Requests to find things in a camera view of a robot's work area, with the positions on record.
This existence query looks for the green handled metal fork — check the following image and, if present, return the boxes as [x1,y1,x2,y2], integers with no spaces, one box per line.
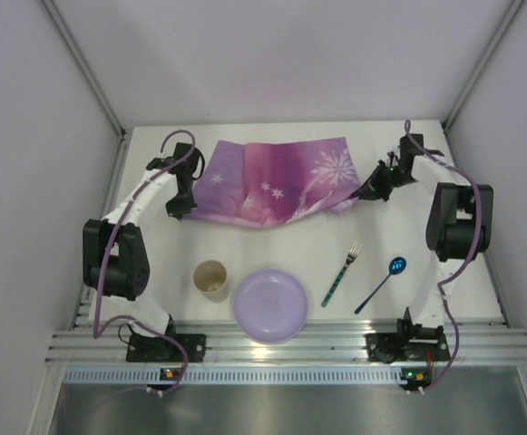
[321,242,363,308]

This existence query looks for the purple pink printed placemat cloth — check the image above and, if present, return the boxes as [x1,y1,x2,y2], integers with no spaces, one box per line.
[188,138,360,228]

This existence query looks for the lilac plastic plate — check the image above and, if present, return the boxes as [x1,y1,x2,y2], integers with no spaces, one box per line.
[232,268,309,344]

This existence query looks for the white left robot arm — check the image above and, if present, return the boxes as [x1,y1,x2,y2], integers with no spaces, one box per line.
[83,142,205,336]

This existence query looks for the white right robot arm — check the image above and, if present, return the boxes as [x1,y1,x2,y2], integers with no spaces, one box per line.
[350,132,493,328]

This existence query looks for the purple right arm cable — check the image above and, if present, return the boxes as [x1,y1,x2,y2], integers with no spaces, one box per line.
[403,120,483,394]

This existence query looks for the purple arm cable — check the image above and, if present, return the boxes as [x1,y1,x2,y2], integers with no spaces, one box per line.
[403,120,483,394]
[91,129,197,395]

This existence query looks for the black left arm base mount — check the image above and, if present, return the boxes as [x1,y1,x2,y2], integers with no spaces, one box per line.
[118,320,207,363]

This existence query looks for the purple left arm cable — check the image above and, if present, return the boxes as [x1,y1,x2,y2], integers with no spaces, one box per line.
[91,129,197,395]

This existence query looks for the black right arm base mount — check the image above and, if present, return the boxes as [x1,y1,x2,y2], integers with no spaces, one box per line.
[366,308,450,364]

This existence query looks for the aluminium front rail frame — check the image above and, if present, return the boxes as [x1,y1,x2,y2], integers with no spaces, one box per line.
[45,321,527,366]

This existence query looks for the white slotted cable duct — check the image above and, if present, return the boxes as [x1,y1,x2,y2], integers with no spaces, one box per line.
[63,365,429,385]

